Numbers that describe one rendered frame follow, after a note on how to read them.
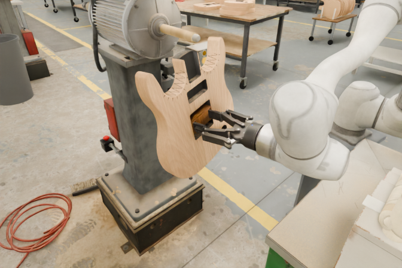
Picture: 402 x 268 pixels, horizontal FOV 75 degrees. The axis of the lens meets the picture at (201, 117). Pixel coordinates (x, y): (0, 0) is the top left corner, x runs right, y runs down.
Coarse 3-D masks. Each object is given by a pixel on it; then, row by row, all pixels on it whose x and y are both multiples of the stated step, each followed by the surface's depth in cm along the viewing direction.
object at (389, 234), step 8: (400, 200) 38; (400, 208) 38; (392, 216) 40; (400, 216) 38; (392, 224) 40; (400, 224) 39; (384, 232) 42; (392, 232) 40; (400, 232) 39; (392, 240) 40; (400, 240) 40
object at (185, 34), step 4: (164, 24) 98; (160, 28) 98; (164, 28) 96; (168, 28) 95; (172, 28) 93; (176, 28) 92; (164, 32) 97; (168, 32) 95; (172, 32) 93; (176, 32) 91; (180, 32) 90; (184, 32) 89; (188, 32) 88; (192, 32) 87; (176, 36) 93; (180, 36) 91; (184, 36) 89; (188, 36) 87; (188, 40) 88; (192, 40) 87
